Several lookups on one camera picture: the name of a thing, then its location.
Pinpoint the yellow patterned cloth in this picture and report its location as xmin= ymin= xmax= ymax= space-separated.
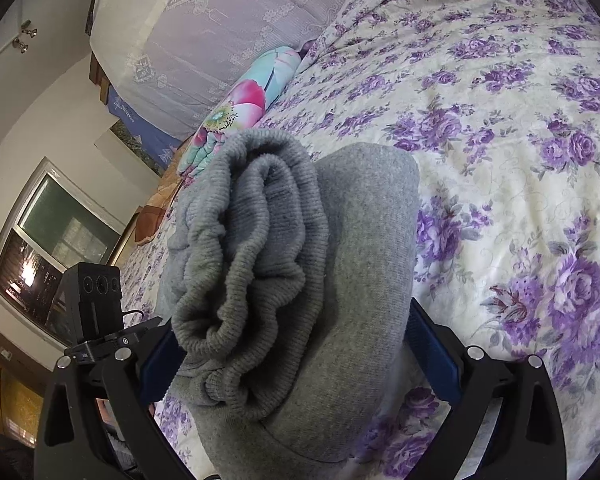
xmin=0 ymin=355 xmax=46 ymax=448

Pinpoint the blue patterned cloth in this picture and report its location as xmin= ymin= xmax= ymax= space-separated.
xmin=107 ymin=85 xmax=183 ymax=173

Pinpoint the turquoise pink floral folded quilt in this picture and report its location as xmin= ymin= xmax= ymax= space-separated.
xmin=177 ymin=46 xmax=303 ymax=178

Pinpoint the wooden headboard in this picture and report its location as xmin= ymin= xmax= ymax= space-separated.
xmin=82 ymin=0 xmax=112 ymax=106

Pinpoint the white lace cloth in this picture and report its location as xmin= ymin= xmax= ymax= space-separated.
xmin=89 ymin=0 xmax=396 ymax=142

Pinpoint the white framed window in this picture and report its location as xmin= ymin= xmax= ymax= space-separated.
xmin=0 ymin=157 xmax=138 ymax=348

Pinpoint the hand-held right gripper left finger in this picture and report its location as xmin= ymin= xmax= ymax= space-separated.
xmin=32 ymin=321 xmax=196 ymax=480

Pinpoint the grey sweatshirt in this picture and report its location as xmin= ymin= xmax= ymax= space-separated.
xmin=160 ymin=128 xmax=422 ymax=480

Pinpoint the purple floral bedsheet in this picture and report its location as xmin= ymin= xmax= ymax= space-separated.
xmin=115 ymin=0 xmax=600 ymax=480

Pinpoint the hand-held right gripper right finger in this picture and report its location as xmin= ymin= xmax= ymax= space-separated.
xmin=404 ymin=298 xmax=567 ymax=480

